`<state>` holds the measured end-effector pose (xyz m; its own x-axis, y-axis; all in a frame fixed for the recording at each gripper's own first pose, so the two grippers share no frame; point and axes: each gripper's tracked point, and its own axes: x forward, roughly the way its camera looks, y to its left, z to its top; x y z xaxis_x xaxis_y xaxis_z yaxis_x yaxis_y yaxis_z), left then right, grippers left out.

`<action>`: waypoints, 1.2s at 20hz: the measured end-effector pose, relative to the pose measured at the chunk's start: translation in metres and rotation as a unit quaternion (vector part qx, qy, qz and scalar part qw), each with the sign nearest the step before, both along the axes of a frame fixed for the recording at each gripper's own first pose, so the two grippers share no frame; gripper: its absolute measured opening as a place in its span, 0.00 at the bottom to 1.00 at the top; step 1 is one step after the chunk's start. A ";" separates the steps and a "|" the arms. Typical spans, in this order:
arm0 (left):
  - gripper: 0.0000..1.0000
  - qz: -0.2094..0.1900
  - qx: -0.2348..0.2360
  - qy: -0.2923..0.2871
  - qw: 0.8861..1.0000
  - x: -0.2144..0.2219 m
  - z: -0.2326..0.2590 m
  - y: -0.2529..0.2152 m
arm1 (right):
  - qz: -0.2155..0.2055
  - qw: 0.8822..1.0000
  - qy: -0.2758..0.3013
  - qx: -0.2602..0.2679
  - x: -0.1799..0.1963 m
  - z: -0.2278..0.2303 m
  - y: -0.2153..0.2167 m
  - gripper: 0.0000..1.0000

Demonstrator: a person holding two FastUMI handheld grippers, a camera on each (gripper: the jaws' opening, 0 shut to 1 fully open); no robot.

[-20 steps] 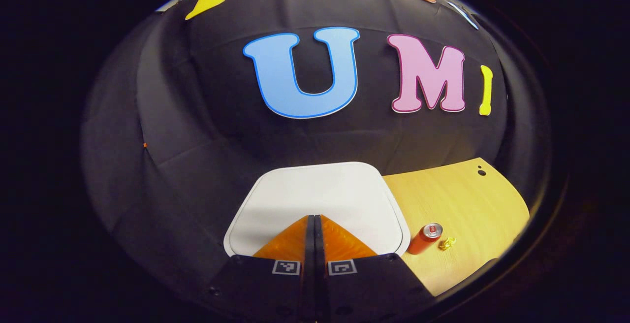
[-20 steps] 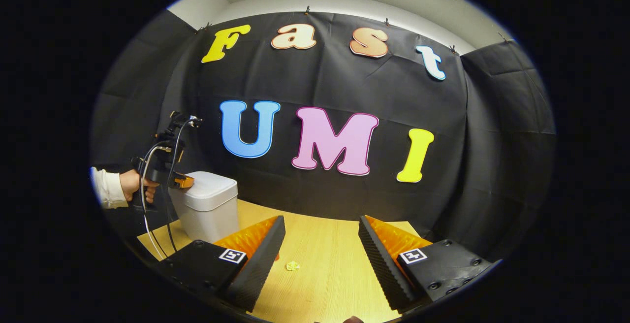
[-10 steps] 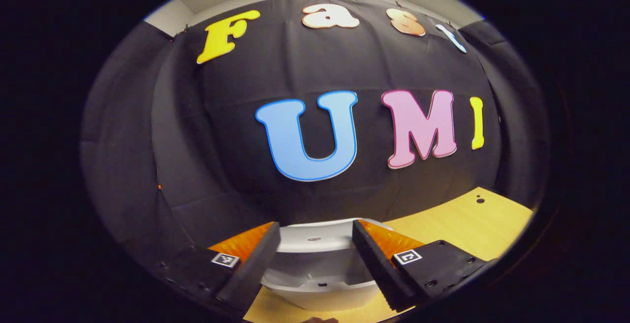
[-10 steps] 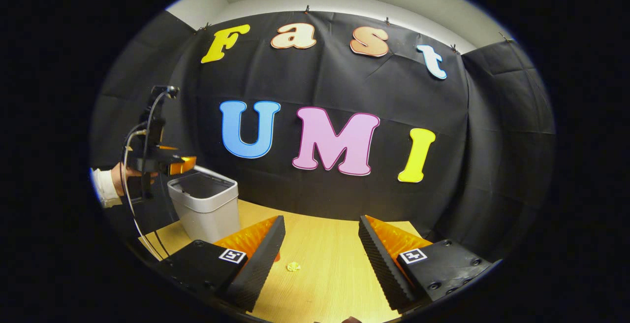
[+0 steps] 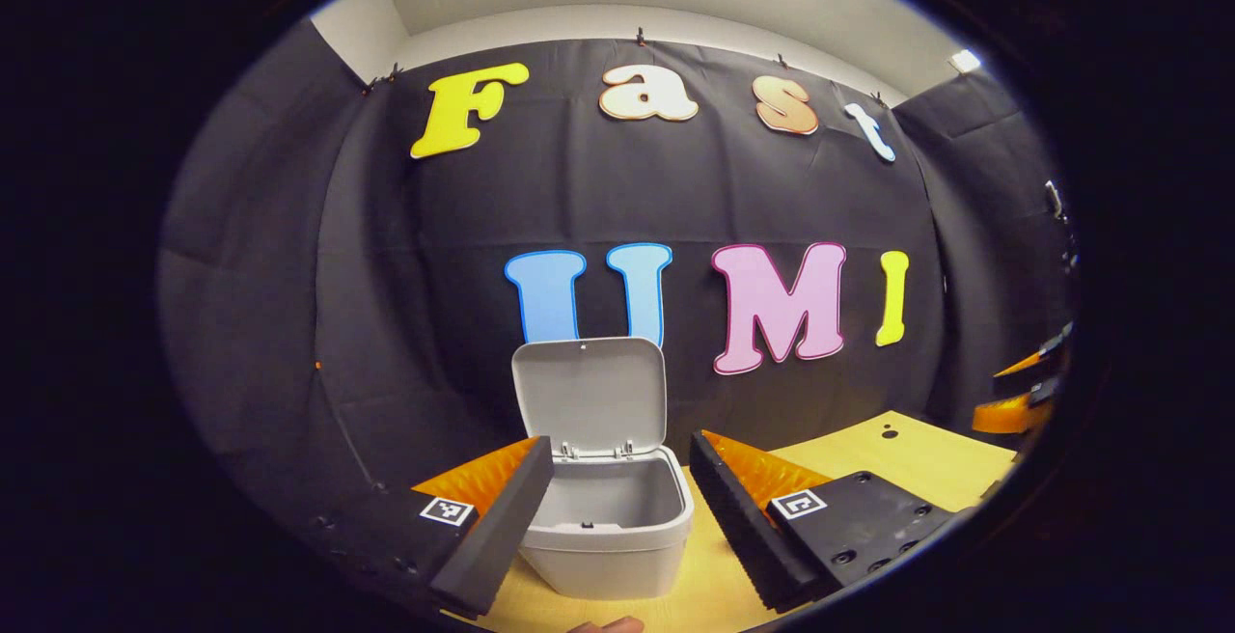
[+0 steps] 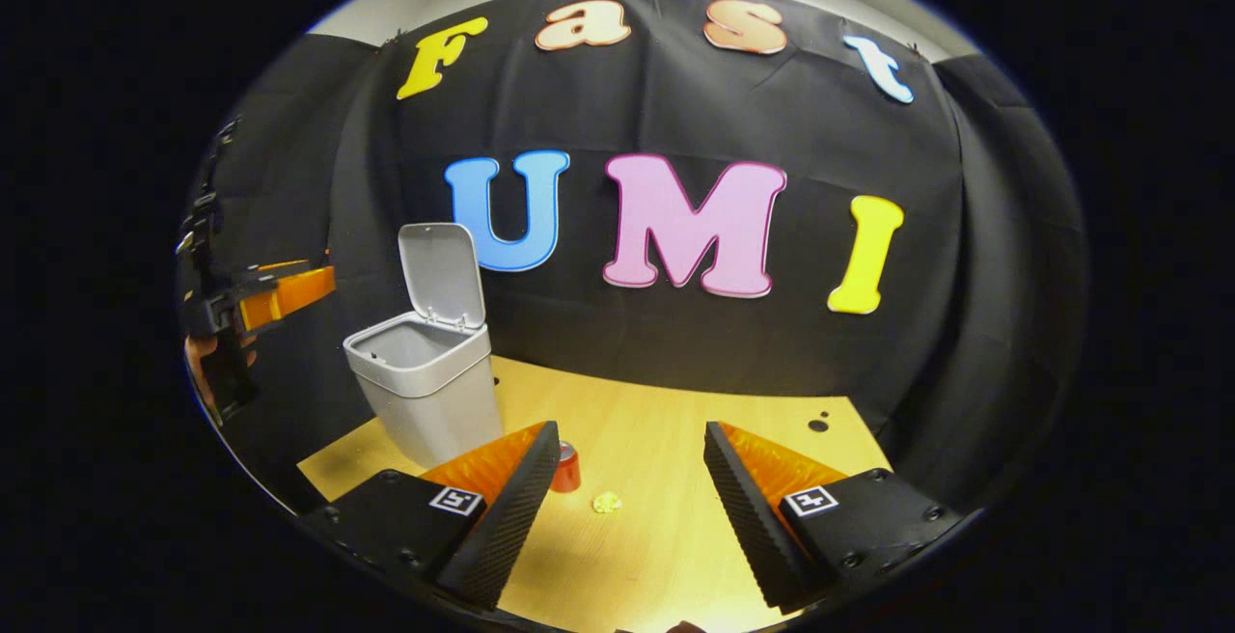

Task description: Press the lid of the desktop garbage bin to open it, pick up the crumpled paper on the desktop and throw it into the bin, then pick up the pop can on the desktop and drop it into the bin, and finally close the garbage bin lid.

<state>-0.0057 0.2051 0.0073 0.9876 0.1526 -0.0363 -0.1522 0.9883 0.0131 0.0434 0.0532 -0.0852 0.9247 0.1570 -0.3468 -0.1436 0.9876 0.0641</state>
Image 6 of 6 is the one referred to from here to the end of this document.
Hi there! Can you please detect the wooden desktop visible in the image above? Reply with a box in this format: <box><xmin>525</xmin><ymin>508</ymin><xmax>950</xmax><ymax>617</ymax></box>
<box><xmin>297</xmin><ymin>355</ymin><xmax>893</xmax><ymax>633</ymax></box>

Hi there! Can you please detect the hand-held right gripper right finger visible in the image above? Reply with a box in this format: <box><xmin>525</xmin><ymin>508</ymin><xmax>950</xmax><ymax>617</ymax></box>
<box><xmin>702</xmin><ymin>421</ymin><xmax>966</xmax><ymax>615</ymax></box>

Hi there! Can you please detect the black backdrop cloth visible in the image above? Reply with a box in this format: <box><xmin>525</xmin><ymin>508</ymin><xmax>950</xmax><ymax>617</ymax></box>
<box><xmin>178</xmin><ymin>0</ymin><xmax>1091</xmax><ymax>518</ymax></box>

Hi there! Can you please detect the white desktop garbage bin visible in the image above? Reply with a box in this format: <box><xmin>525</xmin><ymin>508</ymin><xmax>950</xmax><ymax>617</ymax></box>
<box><xmin>343</xmin><ymin>222</ymin><xmax>505</xmax><ymax>470</ymax></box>

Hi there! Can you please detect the red pop can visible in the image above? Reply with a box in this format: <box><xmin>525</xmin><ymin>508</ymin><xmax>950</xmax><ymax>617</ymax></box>
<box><xmin>550</xmin><ymin>440</ymin><xmax>583</xmax><ymax>495</ymax></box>

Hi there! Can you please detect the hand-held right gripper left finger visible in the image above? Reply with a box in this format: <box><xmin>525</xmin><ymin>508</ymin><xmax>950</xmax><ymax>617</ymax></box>
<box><xmin>304</xmin><ymin>421</ymin><xmax>563</xmax><ymax>612</ymax></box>

